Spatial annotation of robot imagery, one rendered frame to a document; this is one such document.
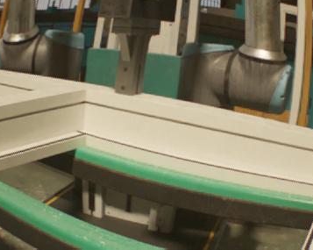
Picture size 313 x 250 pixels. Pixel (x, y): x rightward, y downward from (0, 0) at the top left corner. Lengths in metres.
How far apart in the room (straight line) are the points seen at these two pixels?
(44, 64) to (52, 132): 0.87
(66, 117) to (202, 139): 0.18
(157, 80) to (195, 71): 0.22
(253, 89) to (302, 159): 0.72
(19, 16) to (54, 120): 0.88
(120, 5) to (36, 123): 0.18
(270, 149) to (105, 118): 0.22
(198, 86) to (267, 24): 0.29
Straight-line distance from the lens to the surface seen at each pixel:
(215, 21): 4.30
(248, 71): 1.24
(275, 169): 0.55
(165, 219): 1.63
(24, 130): 0.55
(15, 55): 1.48
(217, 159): 0.57
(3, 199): 0.42
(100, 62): 1.54
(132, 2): 0.56
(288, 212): 0.52
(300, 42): 2.64
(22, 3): 1.42
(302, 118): 2.79
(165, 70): 1.47
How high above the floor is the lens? 1.03
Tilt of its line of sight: 11 degrees down
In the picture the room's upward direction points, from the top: 7 degrees clockwise
